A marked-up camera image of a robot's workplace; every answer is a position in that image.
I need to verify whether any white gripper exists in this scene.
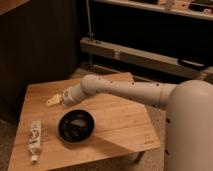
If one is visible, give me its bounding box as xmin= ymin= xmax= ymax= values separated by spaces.
xmin=46 ymin=88 xmax=74 ymax=106

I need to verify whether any white plastic bottle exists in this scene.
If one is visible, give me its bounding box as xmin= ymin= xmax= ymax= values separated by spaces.
xmin=28 ymin=121 xmax=42 ymax=164

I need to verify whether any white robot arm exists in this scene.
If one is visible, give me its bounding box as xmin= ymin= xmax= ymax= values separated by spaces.
xmin=46 ymin=75 xmax=213 ymax=171

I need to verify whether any black ceramic bowl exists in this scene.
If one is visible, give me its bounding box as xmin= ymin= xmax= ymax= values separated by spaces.
xmin=58 ymin=110 xmax=95 ymax=143

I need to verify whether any wooden table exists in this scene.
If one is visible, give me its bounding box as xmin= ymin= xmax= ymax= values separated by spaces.
xmin=8 ymin=79 xmax=160 ymax=171

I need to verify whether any vertical metal pole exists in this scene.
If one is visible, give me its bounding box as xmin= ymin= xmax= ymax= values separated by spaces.
xmin=86 ymin=0 xmax=94 ymax=40

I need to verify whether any wooden counter corner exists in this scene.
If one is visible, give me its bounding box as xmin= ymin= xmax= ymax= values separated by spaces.
xmin=0 ymin=0 xmax=30 ymax=15

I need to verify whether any grey metal beam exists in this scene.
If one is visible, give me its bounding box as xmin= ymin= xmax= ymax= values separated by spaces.
xmin=80 ymin=37 xmax=213 ymax=82

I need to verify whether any wooden shelf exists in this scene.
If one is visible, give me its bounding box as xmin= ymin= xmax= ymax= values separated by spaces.
xmin=92 ymin=0 xmax=213 ymax=21

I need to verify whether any black handle on beam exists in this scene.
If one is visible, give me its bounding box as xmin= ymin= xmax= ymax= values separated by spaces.
xmin=177 ymin=59 xmax=207 ymax=70

